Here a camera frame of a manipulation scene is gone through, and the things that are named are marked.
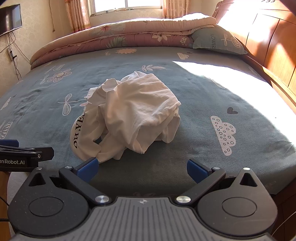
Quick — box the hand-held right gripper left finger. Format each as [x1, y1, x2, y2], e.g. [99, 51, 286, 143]
[28, 157, 111, 206]

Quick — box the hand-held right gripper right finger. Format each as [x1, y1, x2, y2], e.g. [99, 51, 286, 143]
[175, 159, 258, 207]

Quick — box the white long-sleeve shirt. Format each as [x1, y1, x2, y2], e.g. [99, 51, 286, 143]
[70, 71, 181, 163]

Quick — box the pink floral quilt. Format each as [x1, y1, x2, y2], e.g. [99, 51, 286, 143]
[30, 11, 218, 70]

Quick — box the blue floral pillow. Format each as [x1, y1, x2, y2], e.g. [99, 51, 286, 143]
[191, 23, 248, 55]

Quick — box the pink patterned curtain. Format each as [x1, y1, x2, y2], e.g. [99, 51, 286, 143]
[65, 0, 91, 33]
[162, 0, 190, 20]

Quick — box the wooden headboard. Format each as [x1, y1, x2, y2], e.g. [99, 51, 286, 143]
[211, 0, 296, 116]

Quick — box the window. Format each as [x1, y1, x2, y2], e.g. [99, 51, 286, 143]
[94, 0, 163, 15]

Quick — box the black power cable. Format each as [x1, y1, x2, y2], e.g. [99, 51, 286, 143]
[11, 56, 23, 80]

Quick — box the black television cable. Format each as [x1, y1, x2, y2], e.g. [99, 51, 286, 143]
[6, 31, 16, 50]

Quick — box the black wall television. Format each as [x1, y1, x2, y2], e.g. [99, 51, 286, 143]
[0, 3, 23, 36]

